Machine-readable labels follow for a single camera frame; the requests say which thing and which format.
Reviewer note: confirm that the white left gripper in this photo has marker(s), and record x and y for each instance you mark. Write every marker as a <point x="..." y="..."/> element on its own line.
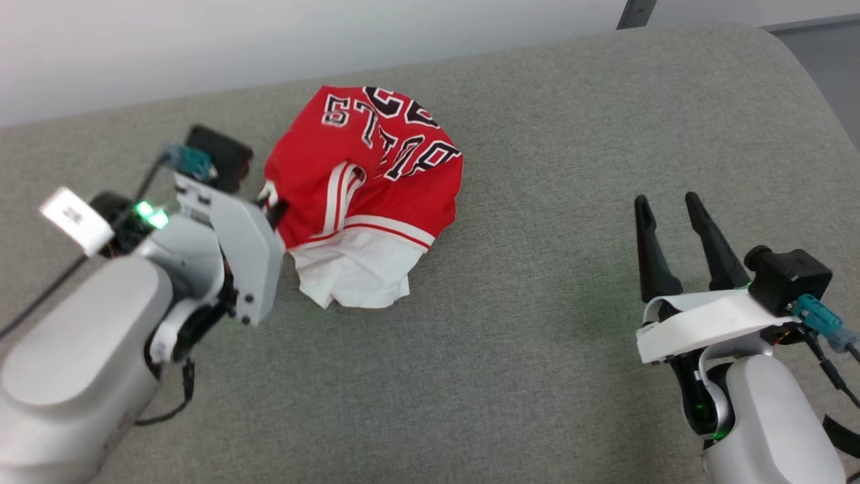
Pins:
<point x="242" y="255"/>

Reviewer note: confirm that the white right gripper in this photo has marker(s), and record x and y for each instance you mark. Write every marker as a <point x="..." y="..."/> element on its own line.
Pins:
<point x="712" y="323"/>

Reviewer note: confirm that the red white basketball jersey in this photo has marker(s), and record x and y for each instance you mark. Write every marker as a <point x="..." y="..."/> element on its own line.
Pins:
<point x="316" y="165"/>

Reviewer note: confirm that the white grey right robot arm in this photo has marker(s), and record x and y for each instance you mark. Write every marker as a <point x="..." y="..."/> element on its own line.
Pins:
<point x="772" y="423"/>

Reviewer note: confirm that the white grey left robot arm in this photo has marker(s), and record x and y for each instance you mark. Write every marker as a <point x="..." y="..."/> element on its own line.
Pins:
<point x="67" y="363"/>

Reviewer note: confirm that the white label tag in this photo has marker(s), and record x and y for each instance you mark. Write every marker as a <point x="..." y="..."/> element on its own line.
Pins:
<point x="77" y="218"/>

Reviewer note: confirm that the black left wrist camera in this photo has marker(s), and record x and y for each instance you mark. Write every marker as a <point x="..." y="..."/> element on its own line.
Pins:
<point x="222" y="158"/>

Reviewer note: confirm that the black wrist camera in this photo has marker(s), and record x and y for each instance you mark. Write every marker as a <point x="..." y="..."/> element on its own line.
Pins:
<point x="786" y="279"/>
<point x="222" y="158"/>

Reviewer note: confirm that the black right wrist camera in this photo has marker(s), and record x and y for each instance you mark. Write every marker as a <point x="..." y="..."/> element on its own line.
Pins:
<point x="786" y="279"/>

